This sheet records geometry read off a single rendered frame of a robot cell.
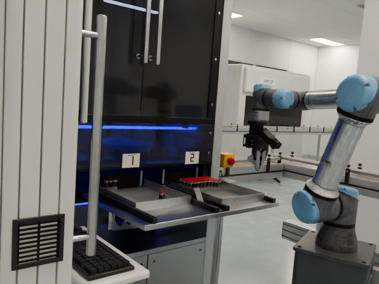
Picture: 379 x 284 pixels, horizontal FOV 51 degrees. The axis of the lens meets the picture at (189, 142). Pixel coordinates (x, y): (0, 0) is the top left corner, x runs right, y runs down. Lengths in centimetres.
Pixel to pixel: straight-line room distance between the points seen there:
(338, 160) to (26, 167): 93
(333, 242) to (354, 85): 58
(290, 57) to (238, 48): 182
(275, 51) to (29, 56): 895
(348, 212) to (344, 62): 929
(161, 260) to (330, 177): 93
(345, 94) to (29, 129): 91
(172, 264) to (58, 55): 131
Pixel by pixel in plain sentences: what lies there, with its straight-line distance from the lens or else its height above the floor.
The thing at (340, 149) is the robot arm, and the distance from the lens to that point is 135.
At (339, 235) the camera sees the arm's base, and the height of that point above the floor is 85.
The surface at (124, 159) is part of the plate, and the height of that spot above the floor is 103.
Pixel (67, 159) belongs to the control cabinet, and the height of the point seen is 113.
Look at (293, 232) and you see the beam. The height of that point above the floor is 50.
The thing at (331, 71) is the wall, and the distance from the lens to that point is 1085.
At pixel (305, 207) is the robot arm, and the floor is 96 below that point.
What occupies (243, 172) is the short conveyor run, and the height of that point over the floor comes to 90.
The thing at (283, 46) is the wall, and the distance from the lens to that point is 994.
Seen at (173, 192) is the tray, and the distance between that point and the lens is 167.
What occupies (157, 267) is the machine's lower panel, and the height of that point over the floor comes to 51.
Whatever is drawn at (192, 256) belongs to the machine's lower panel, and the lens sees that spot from 206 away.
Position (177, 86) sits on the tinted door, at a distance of 181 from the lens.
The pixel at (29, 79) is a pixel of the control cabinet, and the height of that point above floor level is 131.
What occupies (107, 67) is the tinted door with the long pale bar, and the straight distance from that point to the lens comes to 162.
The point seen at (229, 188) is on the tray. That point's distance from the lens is 190.
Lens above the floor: 129
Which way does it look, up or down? 6 degrees down
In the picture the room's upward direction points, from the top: 4 degrees clockwise
